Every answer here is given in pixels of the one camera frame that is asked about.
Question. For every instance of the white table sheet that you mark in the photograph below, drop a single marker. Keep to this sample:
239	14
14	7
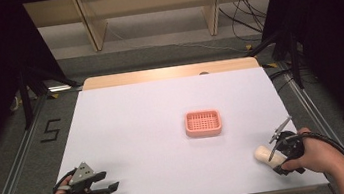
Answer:
152	140

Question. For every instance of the pink soap dish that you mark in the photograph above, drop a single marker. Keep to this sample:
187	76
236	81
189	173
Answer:
203	123

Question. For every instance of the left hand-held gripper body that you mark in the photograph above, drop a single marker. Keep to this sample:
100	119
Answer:
81	176

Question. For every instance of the black metal stand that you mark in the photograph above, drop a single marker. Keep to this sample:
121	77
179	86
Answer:
29	92
288	48

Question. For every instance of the cream soap bar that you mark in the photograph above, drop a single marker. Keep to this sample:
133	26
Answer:
266	155

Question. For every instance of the aluminium floor rail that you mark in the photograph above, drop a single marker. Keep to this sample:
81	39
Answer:
328	123
14	168

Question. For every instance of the beige wooden shelf unit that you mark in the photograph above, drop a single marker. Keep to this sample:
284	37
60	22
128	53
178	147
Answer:
151	9

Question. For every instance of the person's right hand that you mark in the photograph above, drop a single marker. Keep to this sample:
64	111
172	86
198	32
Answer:
319	155

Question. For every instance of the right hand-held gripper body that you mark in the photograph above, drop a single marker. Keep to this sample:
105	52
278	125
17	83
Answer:
292	146

